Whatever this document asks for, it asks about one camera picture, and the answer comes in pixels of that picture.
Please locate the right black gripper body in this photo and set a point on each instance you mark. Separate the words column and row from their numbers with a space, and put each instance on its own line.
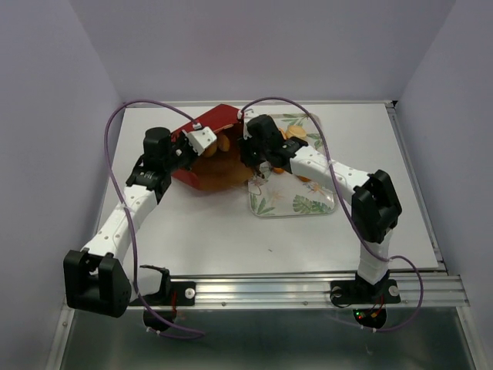
column 253, row 154

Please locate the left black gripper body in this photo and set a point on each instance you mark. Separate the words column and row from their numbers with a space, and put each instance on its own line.
column 182, row 155

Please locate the round pale bread roll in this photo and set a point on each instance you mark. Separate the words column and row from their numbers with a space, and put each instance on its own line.
column 296, row 131

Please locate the red brown paper bag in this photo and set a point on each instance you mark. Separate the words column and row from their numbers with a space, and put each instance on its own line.
column 223, row 170

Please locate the long orange baguette bread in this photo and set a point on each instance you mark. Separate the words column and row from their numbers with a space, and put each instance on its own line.
column 280, row 158

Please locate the metal serving tongs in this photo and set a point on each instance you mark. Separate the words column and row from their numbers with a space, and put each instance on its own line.
column 258, row 178

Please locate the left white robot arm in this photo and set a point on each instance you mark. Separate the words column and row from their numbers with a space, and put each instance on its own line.
column 95, row 279

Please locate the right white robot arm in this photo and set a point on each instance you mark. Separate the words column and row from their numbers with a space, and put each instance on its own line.
column 374, row 204

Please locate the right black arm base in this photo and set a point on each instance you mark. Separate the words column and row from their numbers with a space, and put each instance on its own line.
column 370, row 300

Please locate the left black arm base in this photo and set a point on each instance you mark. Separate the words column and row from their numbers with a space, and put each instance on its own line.
column 166, row 301

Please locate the floral patterned tray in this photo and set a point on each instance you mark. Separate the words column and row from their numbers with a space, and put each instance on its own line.
column 284, row 195

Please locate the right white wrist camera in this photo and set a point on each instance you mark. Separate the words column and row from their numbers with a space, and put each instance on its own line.
column 244, row 117

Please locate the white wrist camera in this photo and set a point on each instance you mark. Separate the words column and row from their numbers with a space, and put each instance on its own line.
column 200, row 140
column 244, row 117

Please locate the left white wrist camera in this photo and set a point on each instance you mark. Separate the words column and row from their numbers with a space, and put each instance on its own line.
column 200, row 140

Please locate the aluminium mounting rail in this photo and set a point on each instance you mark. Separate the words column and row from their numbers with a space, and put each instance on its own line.
column 304, row 291

